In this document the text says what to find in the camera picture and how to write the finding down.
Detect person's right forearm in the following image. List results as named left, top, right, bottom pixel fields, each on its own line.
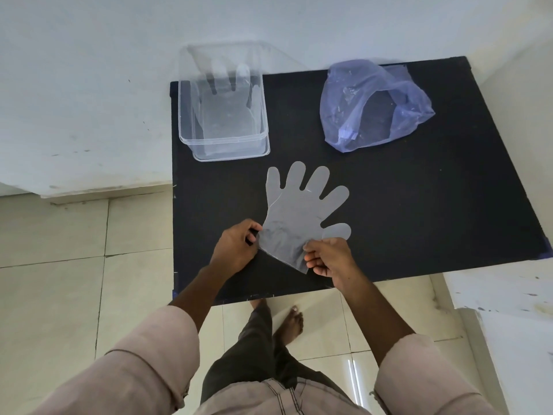
left=340, top=276, right=419, bottom=369

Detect person's left hand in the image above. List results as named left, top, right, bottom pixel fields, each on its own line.
left=209, top=218, right=263, bottom=278

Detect person's left forearm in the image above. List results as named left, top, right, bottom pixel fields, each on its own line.
left=168, top=263, right=229, bottom=334

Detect pale pink shirt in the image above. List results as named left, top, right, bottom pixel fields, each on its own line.
left=24, top=305, right=499, bottom=415

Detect person's right hand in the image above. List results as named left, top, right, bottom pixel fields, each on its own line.
left=303, top=237, right=369, bottom=293

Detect clear plastic disposable glove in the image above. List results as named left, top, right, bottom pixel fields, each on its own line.
left=258, top=161, right=352, bottom=274

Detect person's bare foot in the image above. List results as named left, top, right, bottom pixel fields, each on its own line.
left=272, top=306, right=305, bottom=347

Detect dark grey trousers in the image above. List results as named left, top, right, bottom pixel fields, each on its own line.
left=200, top=299, right=351, bottom=404

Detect clear disposable gloves in container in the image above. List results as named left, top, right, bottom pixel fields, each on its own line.
left=189, top=61, right=262, bottom=141

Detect blue translucent plastic bag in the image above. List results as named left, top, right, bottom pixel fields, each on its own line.
left=320, top=59, right=435, bottom=154

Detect clear plastic container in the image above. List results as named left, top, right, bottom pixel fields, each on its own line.
left=178, top=43, right=271, bottom=162

